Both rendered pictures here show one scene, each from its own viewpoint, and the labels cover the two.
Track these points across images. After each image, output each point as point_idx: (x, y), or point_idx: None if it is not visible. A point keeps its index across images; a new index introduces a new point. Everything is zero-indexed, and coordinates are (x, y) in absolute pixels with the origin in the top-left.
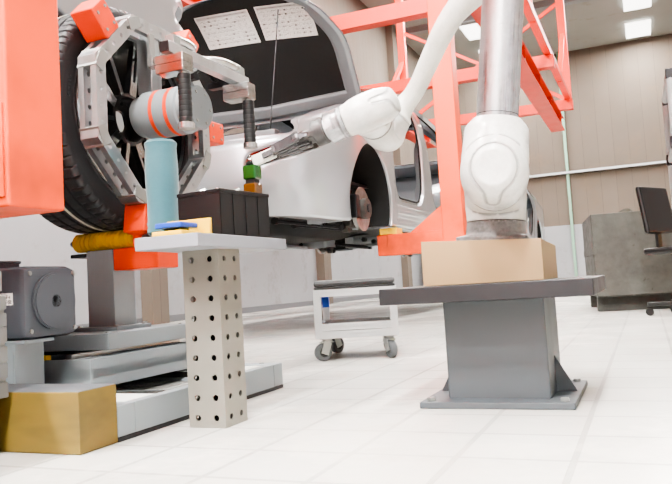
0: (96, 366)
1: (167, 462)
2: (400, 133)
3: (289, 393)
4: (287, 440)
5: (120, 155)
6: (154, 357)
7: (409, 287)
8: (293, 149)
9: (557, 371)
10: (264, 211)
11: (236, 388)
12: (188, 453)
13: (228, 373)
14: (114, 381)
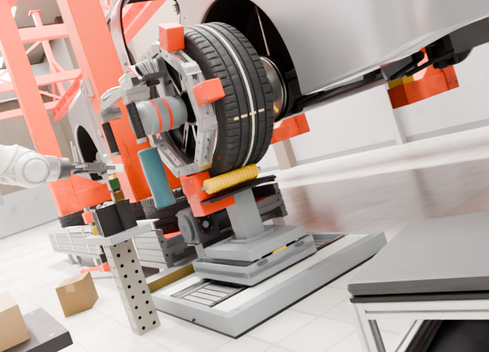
0: (194, 265)
1: (100, 326)
2: (11, 182)
3: (200, 344)
4: (79, 350)
5: (161, 153)
6: (218, 270)
7: (26, 316)
8: (91, 171)
9: None
10: (98, 221)
11: (129, 316)
12: (105, 329)
13: (124, 306)
14: (204, 276)
